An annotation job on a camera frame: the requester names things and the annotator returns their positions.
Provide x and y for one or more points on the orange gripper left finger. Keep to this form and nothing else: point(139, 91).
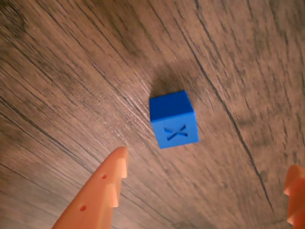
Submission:
point(100, 190)

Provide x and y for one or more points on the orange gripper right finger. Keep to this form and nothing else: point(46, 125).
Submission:
point(296, 190)

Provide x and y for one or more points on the blue cube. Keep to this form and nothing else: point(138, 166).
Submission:
point(175, 126)

